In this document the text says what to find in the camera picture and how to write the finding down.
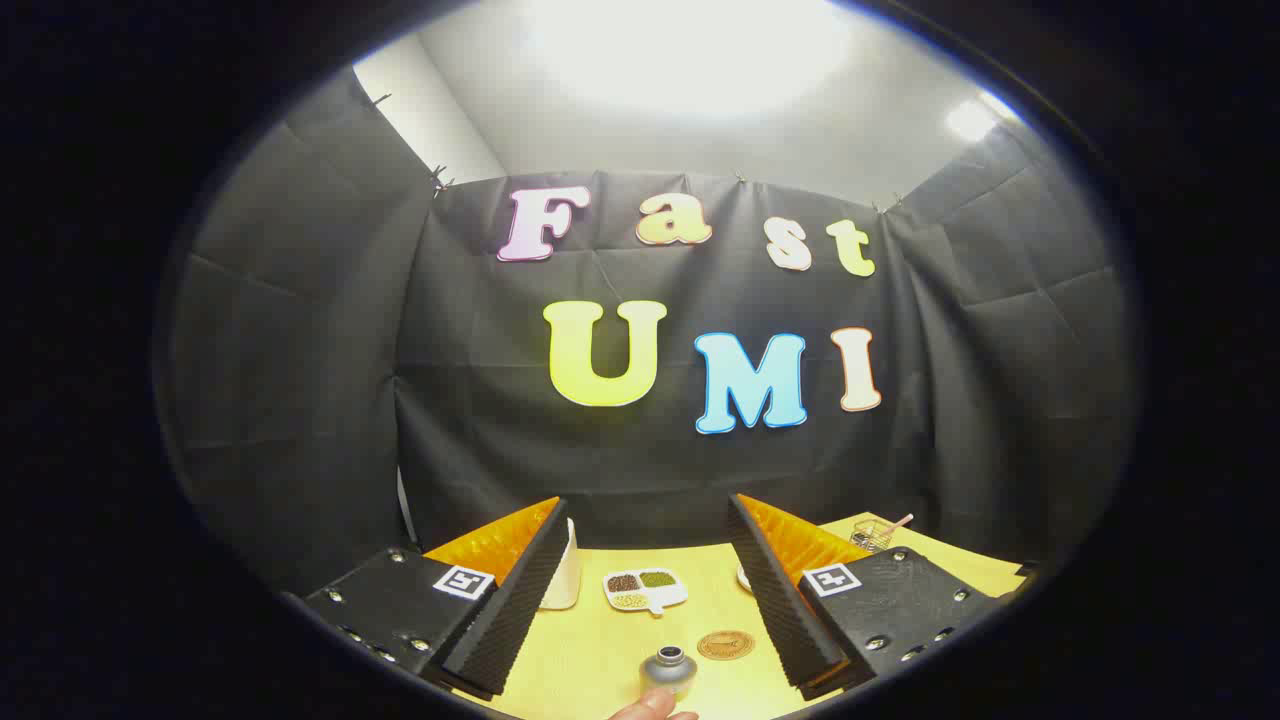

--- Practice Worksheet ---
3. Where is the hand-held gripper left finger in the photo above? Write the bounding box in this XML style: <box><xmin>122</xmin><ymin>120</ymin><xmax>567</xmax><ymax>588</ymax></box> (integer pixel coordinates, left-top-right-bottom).
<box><xmin>283</xmin><ymin>497</ymin><xmax>571</xmax><ymax>701</ymax></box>

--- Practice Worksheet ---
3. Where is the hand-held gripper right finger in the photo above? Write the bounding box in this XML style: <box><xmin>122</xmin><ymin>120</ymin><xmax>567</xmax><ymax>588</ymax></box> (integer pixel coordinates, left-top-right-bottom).
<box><xmin>727</xmin><ymin>493</ymin><xmax>1041</xmax><ymax>701</ymax></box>

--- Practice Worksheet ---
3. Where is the white cup with wooden handle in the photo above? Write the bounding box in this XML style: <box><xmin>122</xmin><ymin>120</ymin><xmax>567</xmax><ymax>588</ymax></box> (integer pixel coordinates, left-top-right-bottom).
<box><xmin>540</xmin><ymin>517</ymin><xmax>583</xmax><ymax>611</ymax></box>

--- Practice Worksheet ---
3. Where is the round cork coaster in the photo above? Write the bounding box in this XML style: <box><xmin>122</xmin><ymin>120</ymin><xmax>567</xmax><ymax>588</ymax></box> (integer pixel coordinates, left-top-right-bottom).
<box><xmin>697</xmin><ymin>630</ymin><xmax>757</xmax><ymax>662</ymax></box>

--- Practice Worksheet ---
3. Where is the silver juice bottle green label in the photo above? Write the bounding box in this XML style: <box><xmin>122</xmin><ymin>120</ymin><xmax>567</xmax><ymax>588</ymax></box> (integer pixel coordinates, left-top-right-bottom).
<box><xmin>639</xmin><ymin>646</ymin><xmax>699</xmax><ymax>701</ymax></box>

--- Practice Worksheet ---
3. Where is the wooden table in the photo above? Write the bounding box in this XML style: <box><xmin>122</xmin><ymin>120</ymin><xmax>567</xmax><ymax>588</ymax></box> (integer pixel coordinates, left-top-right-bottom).
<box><xmin>450</xmin><ymin>512</ymin><xmax>1031</xmax><ymax>720</ymax></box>

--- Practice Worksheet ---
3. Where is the white divided snack dish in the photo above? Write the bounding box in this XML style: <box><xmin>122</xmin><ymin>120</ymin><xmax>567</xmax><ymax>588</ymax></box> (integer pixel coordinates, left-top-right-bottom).
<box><xmin>602</xmin><ymin>568</ymin><xmax>689</xmax><ymax>615</ymax></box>

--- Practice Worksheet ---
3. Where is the black backdrop cloth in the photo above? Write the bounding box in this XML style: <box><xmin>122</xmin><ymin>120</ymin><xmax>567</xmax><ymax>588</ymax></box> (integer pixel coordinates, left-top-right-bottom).
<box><xmin>160</xmin><ymin>65</ymin><xmax>1141</xmax><ymax>601</ymax></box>

